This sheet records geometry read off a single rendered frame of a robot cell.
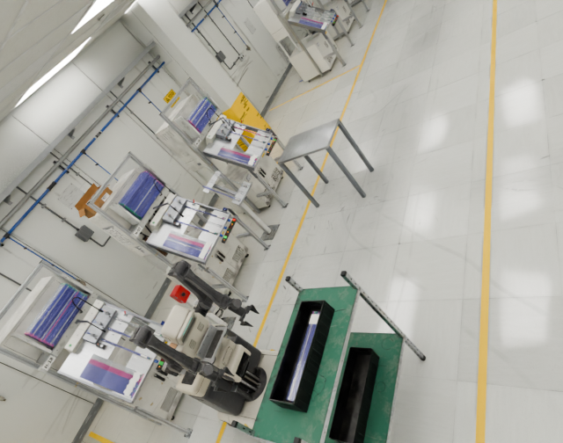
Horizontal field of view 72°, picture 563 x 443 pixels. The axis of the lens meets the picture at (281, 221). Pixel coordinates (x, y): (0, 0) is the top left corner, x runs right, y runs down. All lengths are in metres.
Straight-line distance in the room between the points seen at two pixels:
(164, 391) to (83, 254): 2.27
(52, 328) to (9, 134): 2.73
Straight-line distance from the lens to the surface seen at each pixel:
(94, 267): 5.75
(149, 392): 4.29
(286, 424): 2.19
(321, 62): 8.01
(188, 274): 2.40
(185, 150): 5.31
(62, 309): 4.02
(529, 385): 2.82
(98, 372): 3.97
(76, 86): 6.37
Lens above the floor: 2.58
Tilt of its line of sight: 31 degrees down
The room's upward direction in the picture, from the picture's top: 44 degrees counter-clockwise
